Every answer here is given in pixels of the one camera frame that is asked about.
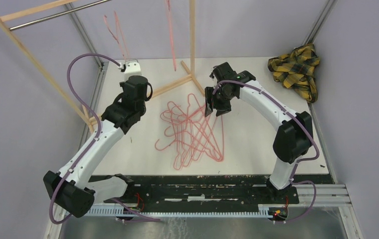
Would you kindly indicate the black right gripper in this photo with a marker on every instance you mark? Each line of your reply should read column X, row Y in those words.
column 209, row 95

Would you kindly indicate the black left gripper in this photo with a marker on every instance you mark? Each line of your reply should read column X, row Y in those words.
column 122, row 84

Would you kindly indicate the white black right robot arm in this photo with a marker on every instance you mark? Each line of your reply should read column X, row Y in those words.
column 294, row 131

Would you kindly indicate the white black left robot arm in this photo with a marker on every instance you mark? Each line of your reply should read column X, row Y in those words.
column 70, row 187

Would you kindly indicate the yellow plaid shirt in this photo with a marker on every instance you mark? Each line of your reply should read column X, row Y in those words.
column 295, row 71

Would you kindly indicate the metal rack rod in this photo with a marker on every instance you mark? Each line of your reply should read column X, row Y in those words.
column 67, row 12

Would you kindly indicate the pink wire hanger pile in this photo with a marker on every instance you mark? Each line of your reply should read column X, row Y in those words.
column 192, row 134

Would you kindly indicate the pink wire hanger with hook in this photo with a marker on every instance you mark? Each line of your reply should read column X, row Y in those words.
column 163, row 145

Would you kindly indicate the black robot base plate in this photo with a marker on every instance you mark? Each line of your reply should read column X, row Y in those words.
column 204, row 194

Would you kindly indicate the white slotted cable duct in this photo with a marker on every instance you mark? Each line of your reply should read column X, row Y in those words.
column 120, row 211

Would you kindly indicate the wooden clothes rack frame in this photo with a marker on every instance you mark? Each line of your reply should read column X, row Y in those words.
column 83, row 113

